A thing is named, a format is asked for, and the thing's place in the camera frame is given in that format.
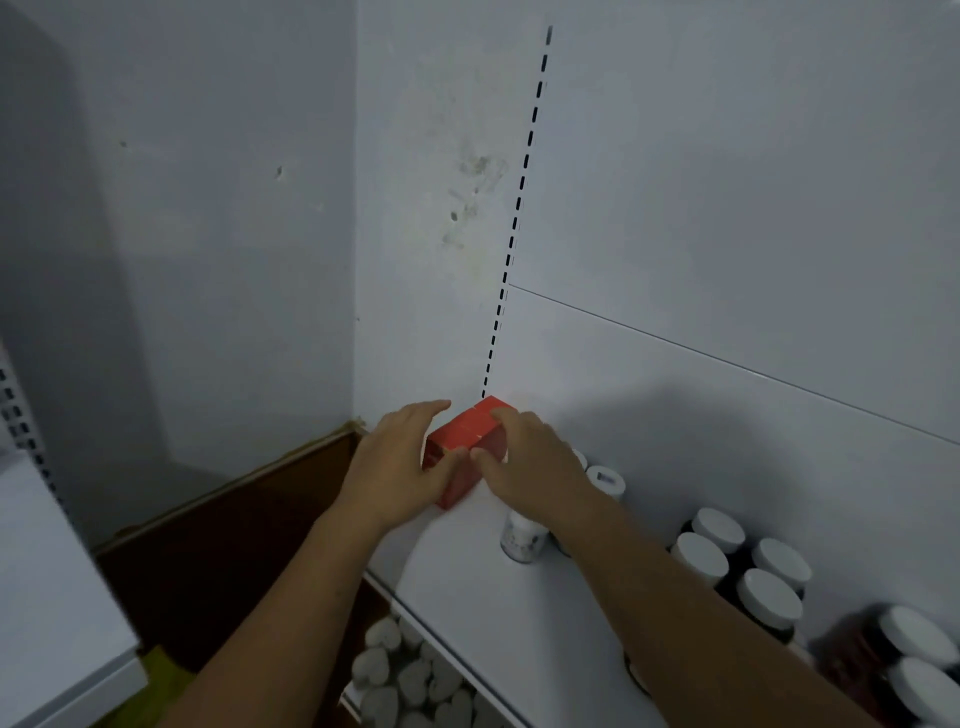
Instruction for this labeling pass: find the person's left hand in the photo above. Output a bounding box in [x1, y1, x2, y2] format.
[329, 399, 470, 534]

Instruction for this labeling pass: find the person's right hand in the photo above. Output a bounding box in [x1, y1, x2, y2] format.
[468, 408, 601, 530]

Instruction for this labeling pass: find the white metal shelf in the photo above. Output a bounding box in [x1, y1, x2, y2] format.
[0, 337, 151, 728]
[341, 0, 960, 728]

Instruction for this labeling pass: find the red bottle white cap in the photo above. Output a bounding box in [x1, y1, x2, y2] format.
[883, 656, 960, 728]
[824, 605, 960, 676]

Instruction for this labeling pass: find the person's right forearm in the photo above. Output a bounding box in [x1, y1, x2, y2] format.
[554, 494, 879, 728]

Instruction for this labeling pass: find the person's left forearm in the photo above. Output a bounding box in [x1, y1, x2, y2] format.
[161, 509, 384, 728]

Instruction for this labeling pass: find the stack of white heart-lid jars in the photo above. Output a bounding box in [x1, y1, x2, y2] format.
[347, 614, 481, 728]

